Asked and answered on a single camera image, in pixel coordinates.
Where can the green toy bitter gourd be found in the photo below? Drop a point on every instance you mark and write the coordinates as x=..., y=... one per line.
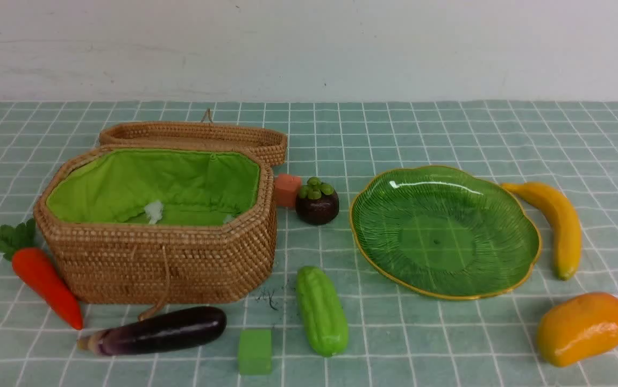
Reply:
x=322, y=314

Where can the woven wicker basket lid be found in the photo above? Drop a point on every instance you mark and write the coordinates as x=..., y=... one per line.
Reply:
x=269, y=145

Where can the orange foam cube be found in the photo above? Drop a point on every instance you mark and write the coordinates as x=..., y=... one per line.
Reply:
x=286, y=187

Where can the woven wicker basket green lining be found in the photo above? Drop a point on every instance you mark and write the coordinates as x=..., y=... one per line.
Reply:
x=143, y=224

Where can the dark purple toy mangosteen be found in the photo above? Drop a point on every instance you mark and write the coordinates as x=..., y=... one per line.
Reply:
x=316, y=202

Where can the purple toy eggplant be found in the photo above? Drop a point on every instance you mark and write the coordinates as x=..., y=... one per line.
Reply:
x=178, y=330

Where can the green checkered tablecloth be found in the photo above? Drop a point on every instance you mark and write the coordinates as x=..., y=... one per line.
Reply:
x=396, y=337

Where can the green foam cube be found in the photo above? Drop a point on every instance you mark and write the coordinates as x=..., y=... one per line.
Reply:
x=255, y=352

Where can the green glass leaf plate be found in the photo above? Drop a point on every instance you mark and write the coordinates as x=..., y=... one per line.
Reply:
x=444, y=233

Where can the yellow toy banana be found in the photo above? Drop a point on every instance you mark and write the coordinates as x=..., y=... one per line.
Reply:
x=563, y=218

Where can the orange toy mango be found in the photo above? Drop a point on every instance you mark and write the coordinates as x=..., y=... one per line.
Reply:
x=582, y=327

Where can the orange toy carrot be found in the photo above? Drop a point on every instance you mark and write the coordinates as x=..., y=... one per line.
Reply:
x=33, y=266

